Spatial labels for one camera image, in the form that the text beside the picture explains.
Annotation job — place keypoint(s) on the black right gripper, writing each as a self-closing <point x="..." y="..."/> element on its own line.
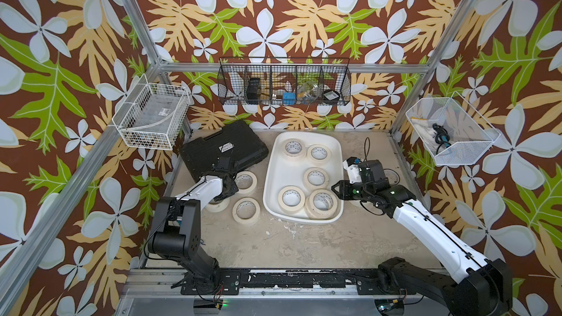
<point x="343" y="187"/>

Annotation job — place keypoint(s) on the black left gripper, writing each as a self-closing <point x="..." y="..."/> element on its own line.
<point x="234" y="189"/>

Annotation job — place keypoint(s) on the cream tape roll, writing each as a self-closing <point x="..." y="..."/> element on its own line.
<point x="294" y="149"/>
<point x="319" y="154"/>
<point x="321" y="204"/>
<point x="215" y="207"/>
<point x="246" y="211"/>
<point x="315" y="179"/>
<point x="246" y="182"/>
<point x="291" y="199"/>

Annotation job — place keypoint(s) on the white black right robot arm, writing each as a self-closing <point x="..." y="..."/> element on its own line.
<point x="472" y="285"/>

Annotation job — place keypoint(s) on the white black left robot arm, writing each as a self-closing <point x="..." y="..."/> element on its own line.
<point x="176" y="231"/>

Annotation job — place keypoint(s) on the white plastic storage box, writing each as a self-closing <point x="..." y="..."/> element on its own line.
<point x="282" y="172"/>

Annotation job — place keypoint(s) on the black plastic tool case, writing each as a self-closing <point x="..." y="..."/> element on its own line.
<point x="236" y="141"/>

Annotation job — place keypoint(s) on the white mesh basket right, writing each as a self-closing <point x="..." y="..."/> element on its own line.
<point x="452" y="130"/>

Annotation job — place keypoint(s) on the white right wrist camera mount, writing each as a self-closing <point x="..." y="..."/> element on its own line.
<point x="351" y="166"/>

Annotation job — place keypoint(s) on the white wire basket left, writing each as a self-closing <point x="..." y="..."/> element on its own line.
<point x="152" y="115"/>

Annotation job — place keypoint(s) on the black wire basket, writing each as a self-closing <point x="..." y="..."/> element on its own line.
<point x="284" y="81"/>

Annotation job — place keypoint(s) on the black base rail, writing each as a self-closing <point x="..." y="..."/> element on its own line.
<point x="230" y="282"/>

